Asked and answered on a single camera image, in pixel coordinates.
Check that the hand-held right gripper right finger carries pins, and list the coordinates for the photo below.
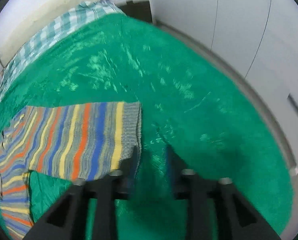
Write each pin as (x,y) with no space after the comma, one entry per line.
(169,170)

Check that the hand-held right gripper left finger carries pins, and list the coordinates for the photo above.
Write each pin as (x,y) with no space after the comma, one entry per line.
(135,165)

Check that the striped knit sweater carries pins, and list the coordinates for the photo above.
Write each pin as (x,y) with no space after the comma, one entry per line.
(71,140)

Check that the green blanket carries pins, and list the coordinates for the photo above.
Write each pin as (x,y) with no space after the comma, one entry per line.
(184,85)

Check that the teal checkered bed sheet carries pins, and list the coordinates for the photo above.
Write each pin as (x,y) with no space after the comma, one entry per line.
(54,32)

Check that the white wardrobe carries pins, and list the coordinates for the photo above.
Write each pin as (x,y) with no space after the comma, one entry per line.
(234,12)

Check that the cream headboard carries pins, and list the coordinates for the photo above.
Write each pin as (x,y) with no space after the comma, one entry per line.
(44,7)

